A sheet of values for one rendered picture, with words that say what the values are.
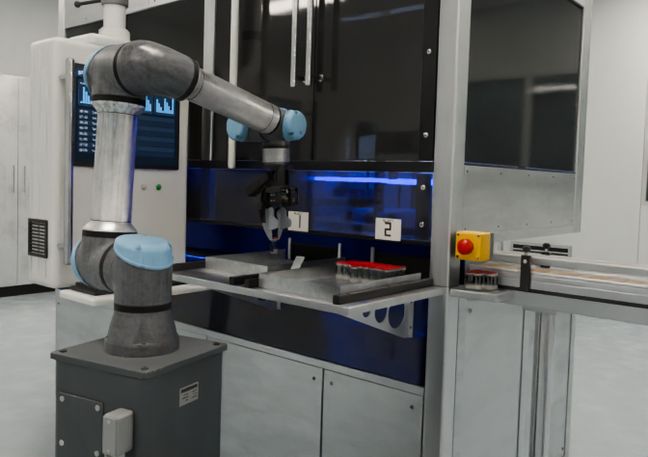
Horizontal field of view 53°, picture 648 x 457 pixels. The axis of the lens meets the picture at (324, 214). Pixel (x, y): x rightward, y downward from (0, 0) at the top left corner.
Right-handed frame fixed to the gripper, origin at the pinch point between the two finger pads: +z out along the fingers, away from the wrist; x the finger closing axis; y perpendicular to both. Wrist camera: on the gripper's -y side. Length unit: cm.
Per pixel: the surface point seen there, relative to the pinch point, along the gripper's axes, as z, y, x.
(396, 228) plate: -1.6, 28.1, 20.7
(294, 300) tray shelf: 12.1, 28.8, -19.6
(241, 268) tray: 9.0, -5.1, -7.3
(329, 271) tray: 10.2, 12.7, 9.7
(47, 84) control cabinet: -45, -57, -37
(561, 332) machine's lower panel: 42, 39, 106
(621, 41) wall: -132, -67, 481
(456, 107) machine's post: -34, 46, 23
